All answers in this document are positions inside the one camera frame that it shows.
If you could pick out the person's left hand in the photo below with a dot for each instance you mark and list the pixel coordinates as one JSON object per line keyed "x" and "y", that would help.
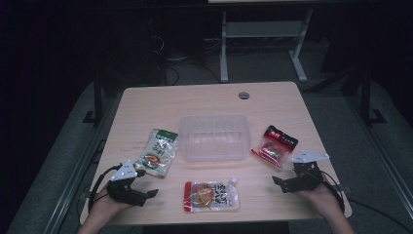
{"x": 108, "y": 204}

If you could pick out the red and black snack packet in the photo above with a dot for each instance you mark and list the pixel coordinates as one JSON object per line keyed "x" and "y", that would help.
{"x": 274, "y": 148}

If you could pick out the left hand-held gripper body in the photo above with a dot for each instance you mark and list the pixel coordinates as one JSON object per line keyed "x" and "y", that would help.
{"x": 125, "y": 191}

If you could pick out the clear plastic container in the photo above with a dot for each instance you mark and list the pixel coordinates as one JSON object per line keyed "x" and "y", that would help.
{"x": 214, "y": 138}

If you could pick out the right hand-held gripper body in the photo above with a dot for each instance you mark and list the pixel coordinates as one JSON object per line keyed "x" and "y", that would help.
{"x": 310, "y": 175}

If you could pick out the person's right hand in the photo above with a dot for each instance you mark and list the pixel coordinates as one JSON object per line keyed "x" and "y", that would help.
{"x": 319, "y": 198}

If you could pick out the grey round table grommet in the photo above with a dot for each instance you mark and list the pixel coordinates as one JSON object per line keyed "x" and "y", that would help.
{"x": 244, "y": 95}

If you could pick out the black metal stand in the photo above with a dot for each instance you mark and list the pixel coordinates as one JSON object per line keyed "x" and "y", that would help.
{"x": 96, "y": 100}
{"x": 366, "y": 97}

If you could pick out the grey metal floor rail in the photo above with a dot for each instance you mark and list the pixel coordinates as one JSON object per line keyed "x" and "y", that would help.
{"x": 78, "y": 169}
{"x": 383, "y": 156}

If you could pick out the white desk frame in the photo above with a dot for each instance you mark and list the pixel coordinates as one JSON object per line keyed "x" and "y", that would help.
{"x": 261, "y": 29}

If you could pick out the green snack packet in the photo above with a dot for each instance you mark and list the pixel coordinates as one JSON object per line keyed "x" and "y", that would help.
{"x": 157, "y": 154}

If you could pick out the clear spouted pouch white cap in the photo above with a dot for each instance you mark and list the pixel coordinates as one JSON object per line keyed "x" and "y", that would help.
{"x": 211, "y": 196}

